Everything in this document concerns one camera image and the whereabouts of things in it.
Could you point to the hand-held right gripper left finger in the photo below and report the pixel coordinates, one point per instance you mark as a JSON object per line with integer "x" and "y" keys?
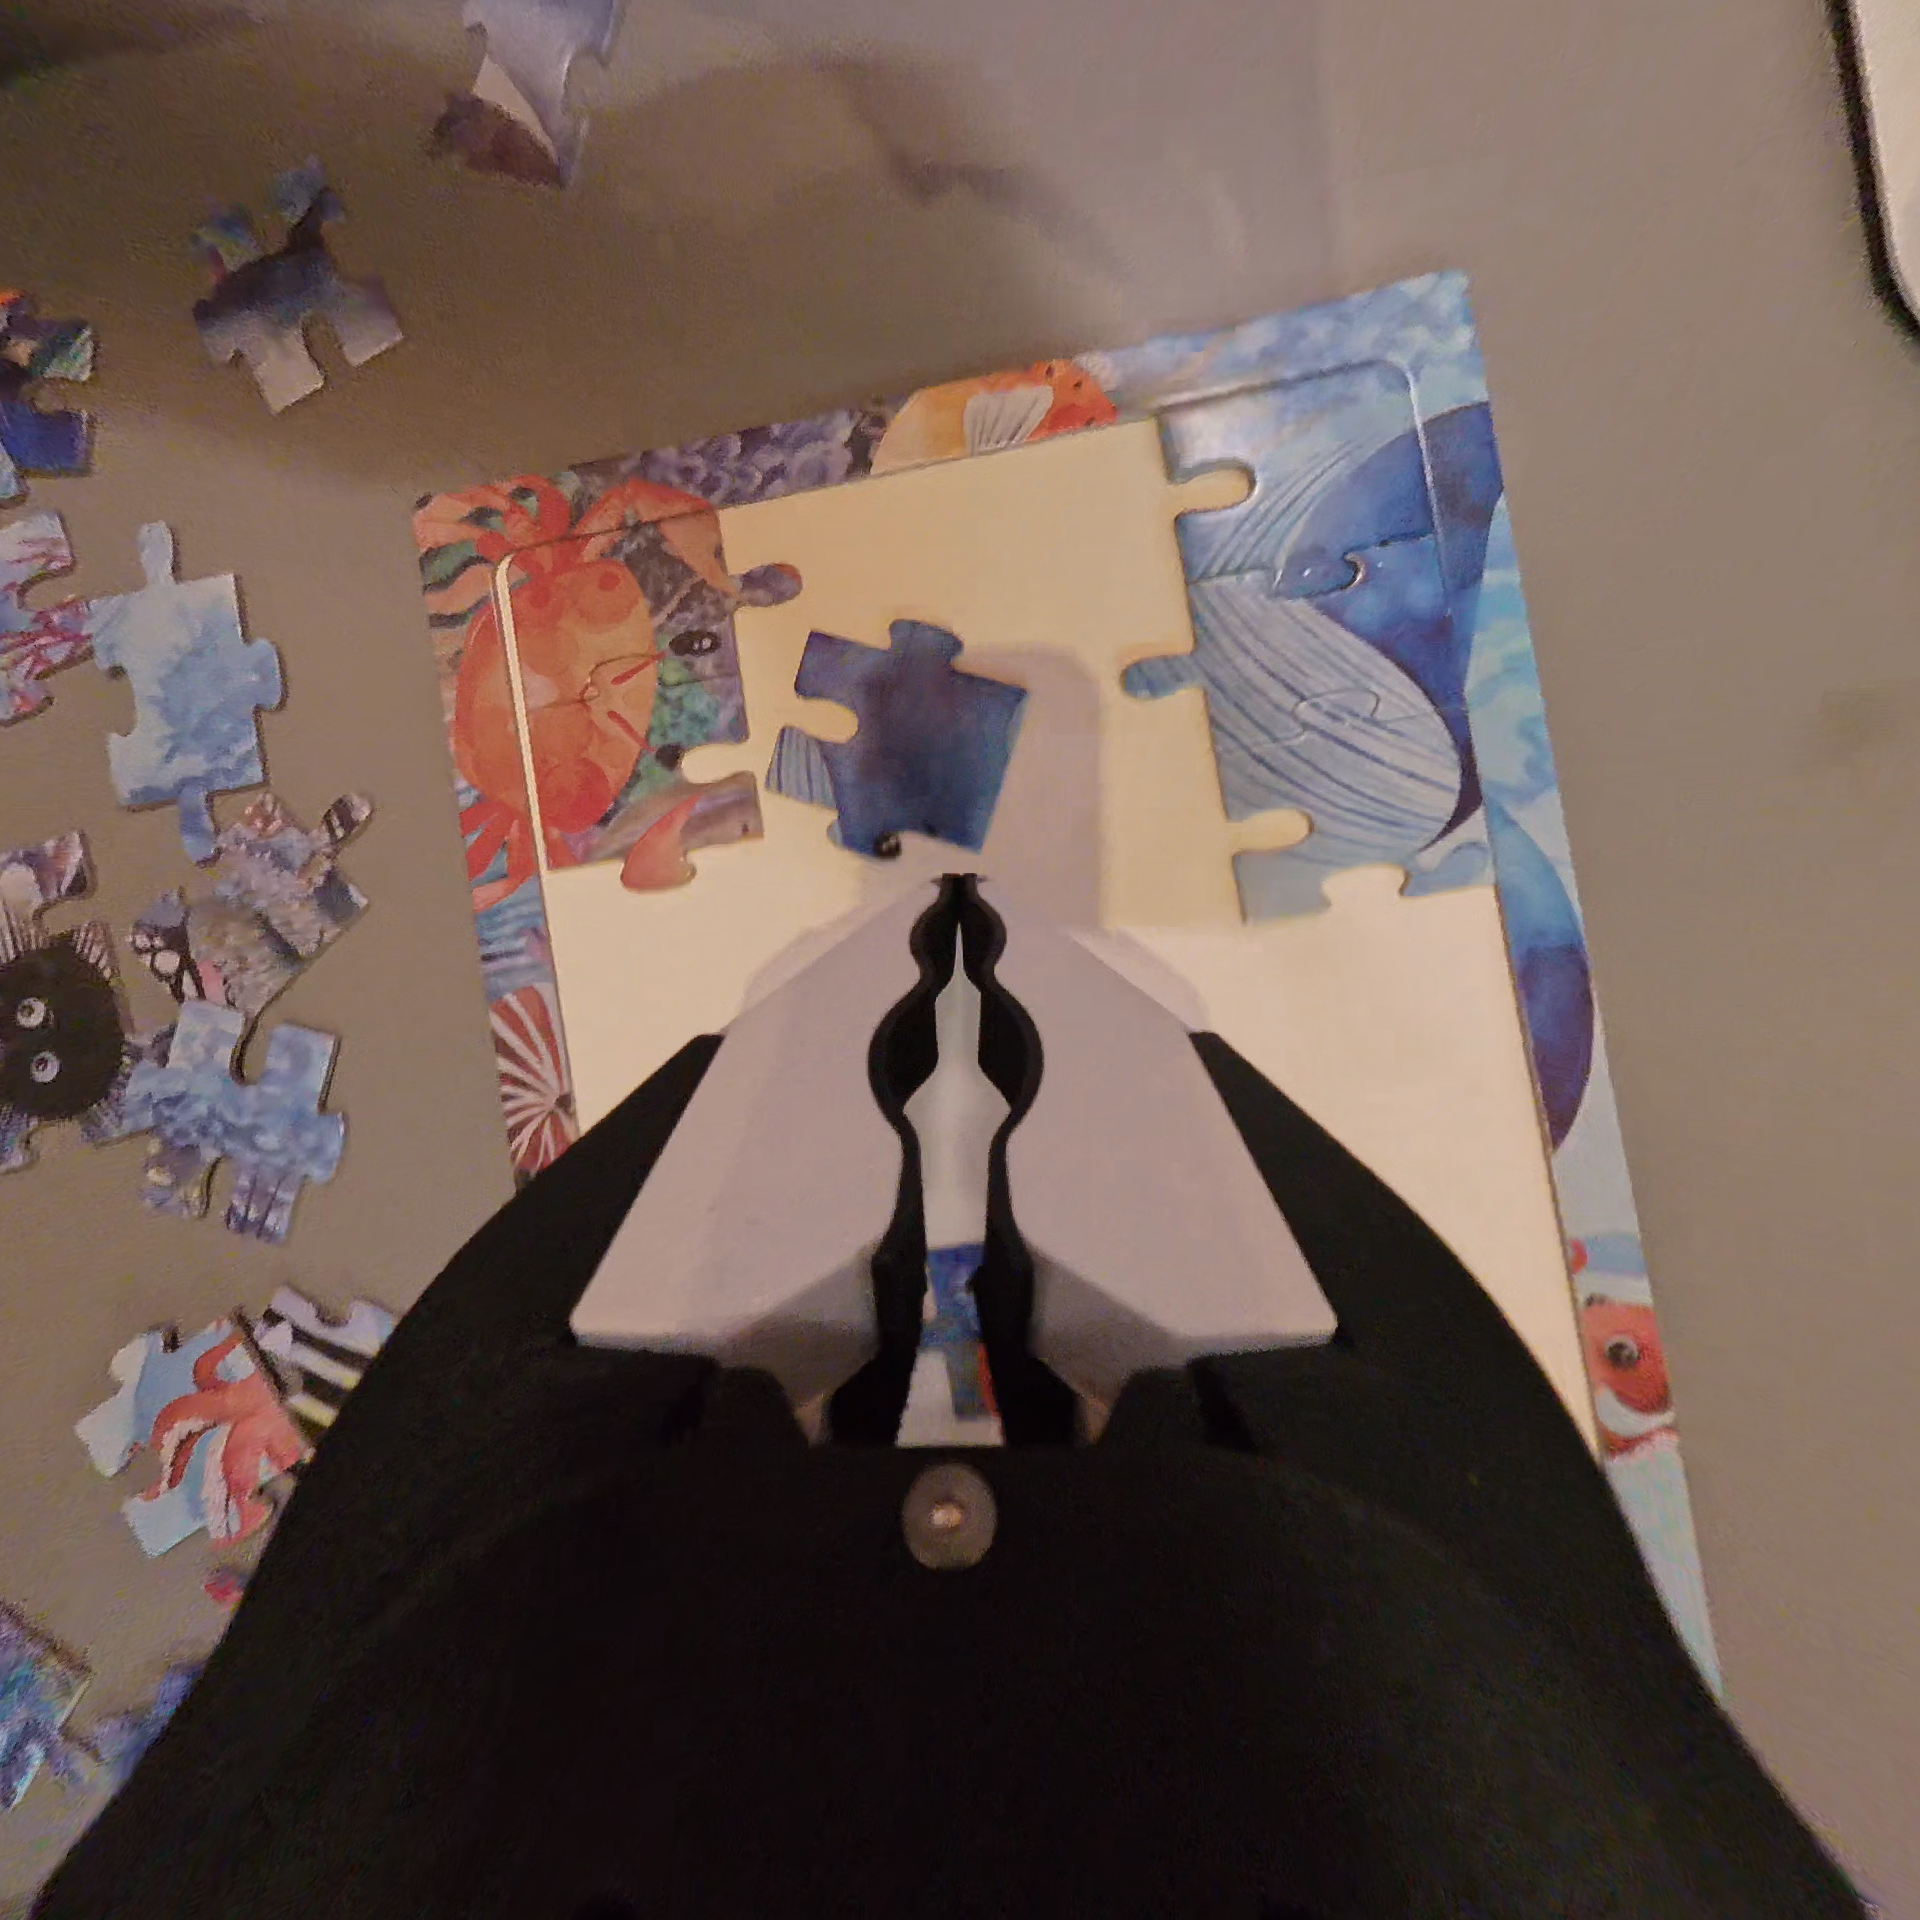
{"x": 735, "y": 1198}

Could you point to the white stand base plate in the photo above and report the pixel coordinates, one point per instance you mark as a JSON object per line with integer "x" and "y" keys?
{"x": 1892, "y": 151}

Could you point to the puzzle frame board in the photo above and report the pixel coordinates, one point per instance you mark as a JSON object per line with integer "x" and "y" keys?
{"x": 1351, "y": 1050}

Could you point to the striped fish puzzle piece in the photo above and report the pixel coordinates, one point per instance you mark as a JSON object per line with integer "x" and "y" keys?
{"x": 323, "y": 1350}

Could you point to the joined blue whale puzzle section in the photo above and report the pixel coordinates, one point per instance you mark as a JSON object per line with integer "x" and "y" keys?
{"x": 1335, "y": 676}

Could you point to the red octopus puzzle piece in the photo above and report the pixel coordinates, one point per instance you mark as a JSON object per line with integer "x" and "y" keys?
{"x": 210, "y": 1425}

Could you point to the blue bubble puzzle piece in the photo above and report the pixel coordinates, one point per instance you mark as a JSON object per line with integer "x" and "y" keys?
{"x": 225, "y": 1125}

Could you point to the urchin and green puzzle piece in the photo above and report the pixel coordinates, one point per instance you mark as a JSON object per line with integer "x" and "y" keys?
{"x": 31, "y": 886}

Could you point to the orange claw puzzle piece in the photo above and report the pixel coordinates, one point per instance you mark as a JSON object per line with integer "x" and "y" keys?
{"x": 601, "y": 766}

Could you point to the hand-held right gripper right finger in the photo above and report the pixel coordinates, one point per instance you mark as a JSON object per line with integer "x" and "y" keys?
{"x": 1171, "y": 1198}

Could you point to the jigsaw puzzle pieces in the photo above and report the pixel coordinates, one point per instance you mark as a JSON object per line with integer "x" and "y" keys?
{"x": 188, "y": 689}

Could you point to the orange coral puzzle piece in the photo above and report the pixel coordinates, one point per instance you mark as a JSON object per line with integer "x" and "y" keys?
{"x": 585, "y": 599}

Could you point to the dark blue puzzle piece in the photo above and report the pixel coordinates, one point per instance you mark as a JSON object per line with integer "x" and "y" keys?
{"x": 916, "y": 735}

